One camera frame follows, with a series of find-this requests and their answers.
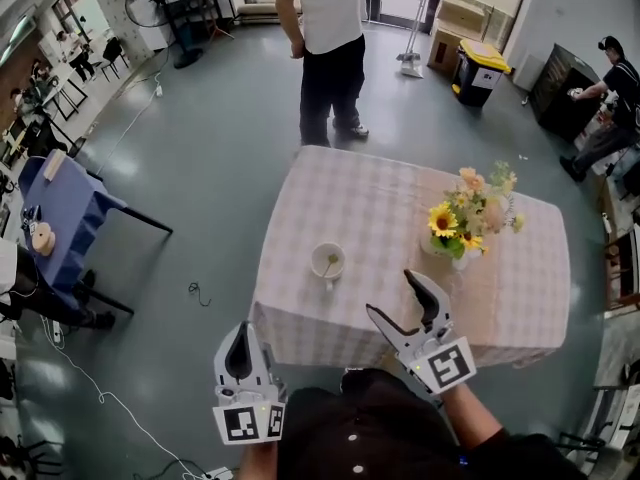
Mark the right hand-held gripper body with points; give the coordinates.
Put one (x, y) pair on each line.
(445, 365)

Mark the white cup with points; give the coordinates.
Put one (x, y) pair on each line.
(317, 260)

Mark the person's black shirt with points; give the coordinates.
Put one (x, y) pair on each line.
(390, 428)

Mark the wooden spool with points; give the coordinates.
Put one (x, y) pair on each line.
(42, 238)

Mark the wooden chair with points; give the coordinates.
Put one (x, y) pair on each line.
(625, 299)

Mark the white vase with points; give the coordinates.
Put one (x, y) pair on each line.
(459, 262)

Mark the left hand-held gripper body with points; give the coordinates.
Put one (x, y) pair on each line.
(245, 423)

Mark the white broom and dustpan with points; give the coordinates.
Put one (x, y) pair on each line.
(410, 68)

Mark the black chair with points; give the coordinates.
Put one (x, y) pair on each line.
(114, 50)

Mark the wooden coat stand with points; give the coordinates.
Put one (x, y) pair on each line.
(210, 10)

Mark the black cabinet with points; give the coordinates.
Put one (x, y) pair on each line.
(560, 88)

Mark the artificial flower bouquet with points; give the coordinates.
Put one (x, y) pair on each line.
(442, 220)

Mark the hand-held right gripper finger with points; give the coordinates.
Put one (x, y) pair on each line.
(440, 308)
(395, 335)

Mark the wooden block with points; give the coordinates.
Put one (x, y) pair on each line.
(53, 165)

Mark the small flower stem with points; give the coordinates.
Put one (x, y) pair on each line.
(332, 257)

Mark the person's right forearm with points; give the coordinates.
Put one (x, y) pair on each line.
(470, 418)

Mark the person's left forearm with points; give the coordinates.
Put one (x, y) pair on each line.
(257, 463)

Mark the cardboard box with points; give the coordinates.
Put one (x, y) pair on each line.
(462, 13)
(442, 48)

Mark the table with blue cloth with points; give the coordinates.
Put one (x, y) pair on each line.
(70, 208)

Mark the black bin with yellow lid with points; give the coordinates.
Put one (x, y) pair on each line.
(475, 80)

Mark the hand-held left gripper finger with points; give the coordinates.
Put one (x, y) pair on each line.
(222, 368)
(264, 368)

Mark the table with checkered cloth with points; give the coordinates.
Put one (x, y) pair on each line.
(360, 203)

